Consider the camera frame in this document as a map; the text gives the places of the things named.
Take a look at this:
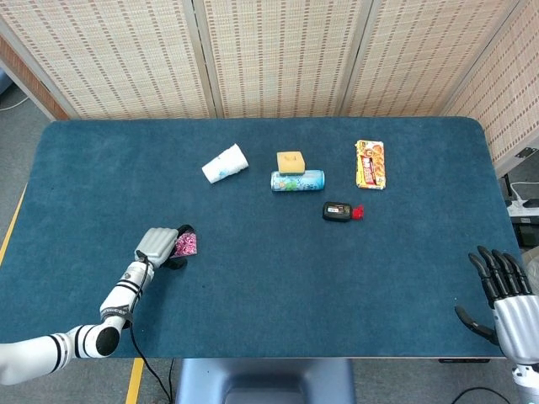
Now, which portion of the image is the brown woven screen panel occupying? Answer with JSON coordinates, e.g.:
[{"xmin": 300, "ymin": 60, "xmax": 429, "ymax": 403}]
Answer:
[{"xmin": 0, "ymin": 33, "xmax": 71, "ymax": 123}]

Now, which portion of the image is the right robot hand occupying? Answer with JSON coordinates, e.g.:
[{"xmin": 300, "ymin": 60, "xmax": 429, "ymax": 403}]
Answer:
[{"xmin": 454, "ymin": 246, "xmax": 539, "ymax": 366}]

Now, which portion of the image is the black floor cable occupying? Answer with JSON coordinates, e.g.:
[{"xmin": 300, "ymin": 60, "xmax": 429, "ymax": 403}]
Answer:
[{"xmin": 452, "ymin": 385, "xmax": 513, "ymax": 404}]

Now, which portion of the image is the black bottle red cap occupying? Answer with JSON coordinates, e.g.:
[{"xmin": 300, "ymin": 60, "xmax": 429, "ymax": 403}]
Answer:
[{"xmin": 322, "ymin": 200, "xmax": 366, "ymax": 223}]

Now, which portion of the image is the white paper cup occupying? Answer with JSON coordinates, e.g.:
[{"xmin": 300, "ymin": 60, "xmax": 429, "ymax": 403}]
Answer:
[{"xmin": 200, "ymin": 143, "xmax": 249, "ymax": 185}]

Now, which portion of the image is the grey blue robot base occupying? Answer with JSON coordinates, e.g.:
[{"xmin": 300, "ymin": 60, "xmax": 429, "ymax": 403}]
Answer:
[{"xmin": 174, "ymin": 358, "xmax": 357, "ymax": 404}]

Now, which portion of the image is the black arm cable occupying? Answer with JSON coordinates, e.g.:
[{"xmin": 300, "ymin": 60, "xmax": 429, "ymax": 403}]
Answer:
[{"xmin": 125, "ymin": 250, "xmax": 174, "ymax": 404}]

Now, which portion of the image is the blue table cloth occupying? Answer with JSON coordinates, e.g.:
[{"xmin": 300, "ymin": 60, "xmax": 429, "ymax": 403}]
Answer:
[{"xmin": 0, "ymin": 116, "xmax": 520, "ymax": 359}]

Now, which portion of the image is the white power strip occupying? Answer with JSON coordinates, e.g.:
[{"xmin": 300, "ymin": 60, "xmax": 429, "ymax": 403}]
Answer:
[{"xmin": 504, "ymin": 197, "xmax": 539, "ymax": 218}]

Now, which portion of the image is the woven bamboo screen panel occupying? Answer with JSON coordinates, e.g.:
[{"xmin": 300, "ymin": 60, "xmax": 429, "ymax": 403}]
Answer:
[
  {"xmin": 340, "ymin": 0, "xmax": 523, "ymax": 118},
  {"xmin": 0, "ymin": 0, "xmax": 216, "ymax": 121},
  {"xmin": 197, "ymin": 0, "xmax": 374, "ymax": 119},
  {"xmin": 441, "ymin": 0, "xmax": 539, "ymax": 178}
]

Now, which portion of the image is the yellow snack package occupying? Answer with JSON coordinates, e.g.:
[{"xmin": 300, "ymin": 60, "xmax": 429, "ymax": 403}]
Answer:
[{"xmin": 355, "ymin": 140, "xmax": 387, "ymax": 191}]

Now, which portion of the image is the yellow sponge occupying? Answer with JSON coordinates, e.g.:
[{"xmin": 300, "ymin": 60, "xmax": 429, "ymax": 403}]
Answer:
[{"xmin": 275, "ymin": 151, "xmax": 306, "ymax": 176}]

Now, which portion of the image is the pink patterned packet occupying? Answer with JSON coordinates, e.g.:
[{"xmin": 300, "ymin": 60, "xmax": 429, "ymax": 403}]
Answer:
[{"xmin": 173, "ymin": 230, "xmax": 199, "ymax": 257}]

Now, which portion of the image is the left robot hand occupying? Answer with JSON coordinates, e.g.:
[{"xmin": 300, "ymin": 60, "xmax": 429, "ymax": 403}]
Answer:
[{"xmin": 133, "ymin": 224, "xmax": 197, "ymax": 270}]

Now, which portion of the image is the yellow floor tape strip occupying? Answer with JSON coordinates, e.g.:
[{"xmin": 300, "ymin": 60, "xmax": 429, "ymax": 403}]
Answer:
[
  {"xmin": 0, "ymin": 184, "xmax": 29, "ymax": 266},
  {"xmin": 125, "ymin": 357, "xmax": 146, "ymax": 404}
]

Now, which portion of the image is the light blue beverage can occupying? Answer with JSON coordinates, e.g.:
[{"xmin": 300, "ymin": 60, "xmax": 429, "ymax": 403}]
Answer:
[{"xmin": 269, "ymin": 169, "xmax": 327, "ymax": 194}]

